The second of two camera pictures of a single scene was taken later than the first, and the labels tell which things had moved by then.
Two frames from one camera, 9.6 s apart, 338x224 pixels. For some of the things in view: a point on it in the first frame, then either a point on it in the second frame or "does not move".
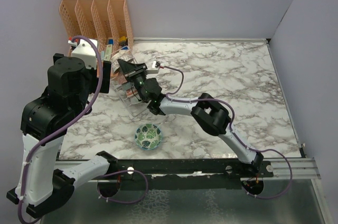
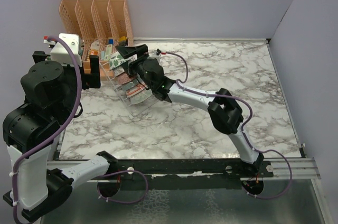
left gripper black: x=104 y=86 to x=91 y=79
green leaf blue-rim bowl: x=148 y=136 to x=117 y=59
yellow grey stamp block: x=122 y=40 does not move
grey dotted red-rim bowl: x=127 y=85 does not move
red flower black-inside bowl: x=122 y=79 does not move
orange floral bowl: x=130 y=92 does not move
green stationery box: x=108 y=52 does not move
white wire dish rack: x=123 y=87 does not move
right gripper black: x=128 y=70 to x=126 y=53
